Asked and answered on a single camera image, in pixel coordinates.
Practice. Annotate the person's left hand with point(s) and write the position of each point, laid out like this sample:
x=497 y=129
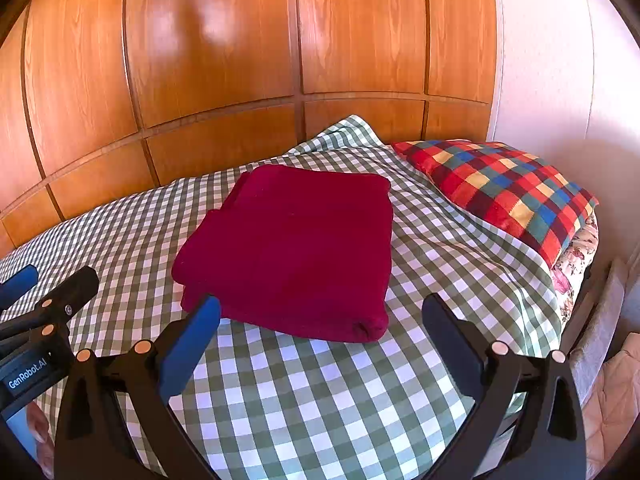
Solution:
x=42 y=432

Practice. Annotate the green checked bed sheet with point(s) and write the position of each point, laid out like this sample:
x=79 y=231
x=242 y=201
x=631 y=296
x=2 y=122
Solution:
x=300 y=400

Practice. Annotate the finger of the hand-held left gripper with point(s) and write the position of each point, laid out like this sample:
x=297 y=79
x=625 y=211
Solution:
x=75 y=287
x=17 y=282

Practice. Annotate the floral pillow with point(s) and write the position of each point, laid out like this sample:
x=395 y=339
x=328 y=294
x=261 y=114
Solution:
x=575 y=265

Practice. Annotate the white quilted cloth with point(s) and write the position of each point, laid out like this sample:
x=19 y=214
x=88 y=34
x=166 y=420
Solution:
x=617 y=405

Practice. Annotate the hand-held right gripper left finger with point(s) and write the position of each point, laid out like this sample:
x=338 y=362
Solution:
x=187 y=355

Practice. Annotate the maroon sweater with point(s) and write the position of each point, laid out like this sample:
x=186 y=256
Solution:
x=290 y=250

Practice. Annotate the multicoloured checked pillow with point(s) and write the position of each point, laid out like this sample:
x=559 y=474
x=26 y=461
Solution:
x=500 y=190

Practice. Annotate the wooden panel headboard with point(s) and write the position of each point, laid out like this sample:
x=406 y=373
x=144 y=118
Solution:
x=200 y=60

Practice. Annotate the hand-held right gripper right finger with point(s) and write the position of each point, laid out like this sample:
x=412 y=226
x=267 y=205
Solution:
x=450 y=345

